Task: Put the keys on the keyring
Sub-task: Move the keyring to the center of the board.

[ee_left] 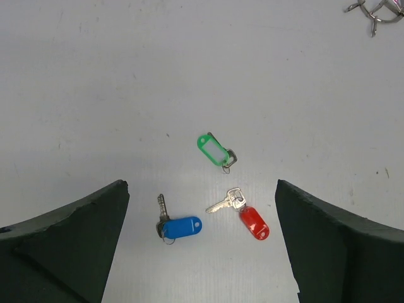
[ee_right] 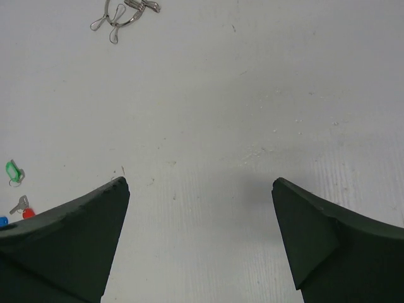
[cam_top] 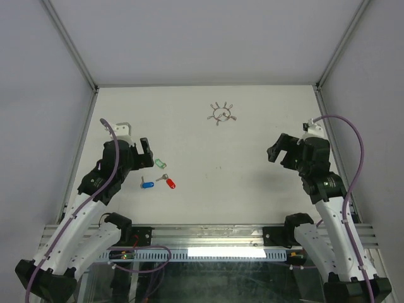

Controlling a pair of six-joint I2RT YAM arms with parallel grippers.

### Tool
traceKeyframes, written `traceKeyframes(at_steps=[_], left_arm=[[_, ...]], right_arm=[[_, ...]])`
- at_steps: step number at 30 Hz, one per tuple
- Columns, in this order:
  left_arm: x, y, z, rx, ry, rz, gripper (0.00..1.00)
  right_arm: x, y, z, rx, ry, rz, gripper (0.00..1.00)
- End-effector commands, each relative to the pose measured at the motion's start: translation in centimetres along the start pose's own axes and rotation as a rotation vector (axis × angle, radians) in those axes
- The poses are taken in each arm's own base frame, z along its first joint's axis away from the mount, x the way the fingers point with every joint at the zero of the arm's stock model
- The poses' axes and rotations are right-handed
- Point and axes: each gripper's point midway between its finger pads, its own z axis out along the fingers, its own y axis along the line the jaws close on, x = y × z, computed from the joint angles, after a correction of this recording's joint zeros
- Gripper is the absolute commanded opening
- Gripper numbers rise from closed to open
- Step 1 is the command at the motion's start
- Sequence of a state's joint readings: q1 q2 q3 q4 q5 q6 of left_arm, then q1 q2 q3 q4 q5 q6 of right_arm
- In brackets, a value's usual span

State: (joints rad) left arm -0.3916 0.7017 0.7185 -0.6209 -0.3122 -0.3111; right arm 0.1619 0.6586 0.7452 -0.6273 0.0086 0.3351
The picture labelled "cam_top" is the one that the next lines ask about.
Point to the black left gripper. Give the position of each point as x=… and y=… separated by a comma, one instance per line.
x=147, y=161

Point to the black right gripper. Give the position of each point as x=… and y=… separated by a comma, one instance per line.
x=290, y=144

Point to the metal keyring with clips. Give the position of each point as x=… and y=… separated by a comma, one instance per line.
x=221, y=113

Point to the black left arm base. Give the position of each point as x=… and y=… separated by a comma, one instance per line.
x=139, y=236

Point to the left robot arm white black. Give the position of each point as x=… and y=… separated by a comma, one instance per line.
x=53, y=273

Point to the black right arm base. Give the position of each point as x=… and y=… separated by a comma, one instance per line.
x=274, y=236

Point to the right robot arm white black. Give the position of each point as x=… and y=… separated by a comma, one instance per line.
x=342, y=262

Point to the key with blue tag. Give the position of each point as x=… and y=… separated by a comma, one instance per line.
x=146, y=185

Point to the key with red tag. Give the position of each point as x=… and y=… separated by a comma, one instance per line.
x=167, y=180

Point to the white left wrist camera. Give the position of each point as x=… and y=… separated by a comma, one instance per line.
x=121, y=130

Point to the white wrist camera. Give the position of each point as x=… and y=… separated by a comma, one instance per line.
x=121, y=130
x=312, y=129

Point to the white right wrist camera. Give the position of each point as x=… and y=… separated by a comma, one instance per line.
x=312, y=129

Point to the right aluminium frame post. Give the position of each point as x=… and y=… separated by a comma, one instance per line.
x=331, y=65

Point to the aluminium frame post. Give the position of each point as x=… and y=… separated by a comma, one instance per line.
x=331, y=65
x=69, y=45

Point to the left aluminium frame post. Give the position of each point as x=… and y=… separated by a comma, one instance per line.
x=69, y=45

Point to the aluminium mounting rail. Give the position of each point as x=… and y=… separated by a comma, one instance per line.
x=184, y=236

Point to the white slotted cable duct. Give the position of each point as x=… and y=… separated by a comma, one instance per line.
x=198, y=254

